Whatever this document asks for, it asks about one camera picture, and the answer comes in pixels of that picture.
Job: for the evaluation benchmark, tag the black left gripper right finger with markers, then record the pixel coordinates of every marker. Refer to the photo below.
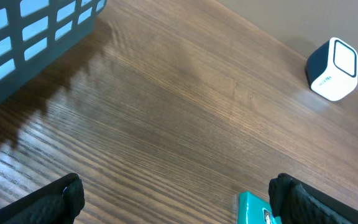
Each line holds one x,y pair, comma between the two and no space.
296,202

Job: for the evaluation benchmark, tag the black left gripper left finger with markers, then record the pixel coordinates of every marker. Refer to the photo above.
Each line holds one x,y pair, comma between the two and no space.
58,202

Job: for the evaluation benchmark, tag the green 3M gloves package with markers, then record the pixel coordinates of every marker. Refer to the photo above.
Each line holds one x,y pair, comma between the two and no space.
253,210

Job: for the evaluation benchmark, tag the white barcode scanner box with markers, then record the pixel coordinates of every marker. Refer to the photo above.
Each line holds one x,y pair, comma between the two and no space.
332,69

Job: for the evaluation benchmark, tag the grey plastic shopping basket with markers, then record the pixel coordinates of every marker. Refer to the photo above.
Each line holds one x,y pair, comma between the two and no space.
34,33

